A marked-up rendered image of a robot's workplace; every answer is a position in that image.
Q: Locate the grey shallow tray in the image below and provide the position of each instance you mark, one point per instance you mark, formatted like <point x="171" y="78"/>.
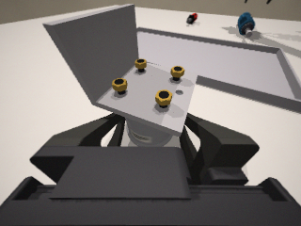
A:
<point x="258" y="72"/>

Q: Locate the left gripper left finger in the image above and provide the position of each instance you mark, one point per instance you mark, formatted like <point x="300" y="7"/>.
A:
<point x="91" y="133"/>

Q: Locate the grey l-shaped bracket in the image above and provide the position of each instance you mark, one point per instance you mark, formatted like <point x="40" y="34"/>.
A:
<point x="101" y="46"/>

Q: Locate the red-handled nut driver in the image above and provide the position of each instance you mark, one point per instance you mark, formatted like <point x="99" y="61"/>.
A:
<point x="192" y="17"/>

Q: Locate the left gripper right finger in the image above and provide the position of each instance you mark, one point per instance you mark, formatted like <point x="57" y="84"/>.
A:
<point x="220" y="147"/>

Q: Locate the dark grey cylinder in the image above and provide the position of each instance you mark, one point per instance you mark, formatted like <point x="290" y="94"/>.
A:
<point x="143" y="135"/>

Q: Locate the blue electric nut driver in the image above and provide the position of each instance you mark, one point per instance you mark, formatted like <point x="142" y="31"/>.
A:
<point x="246" y="24"/>

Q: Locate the yellow hex nut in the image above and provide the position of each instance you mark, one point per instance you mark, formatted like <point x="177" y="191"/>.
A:
<point x="177" y="71"/>
<point x="163" y="97"/>
<point x="141" y="63"/>
<point x="119" y="84"/>

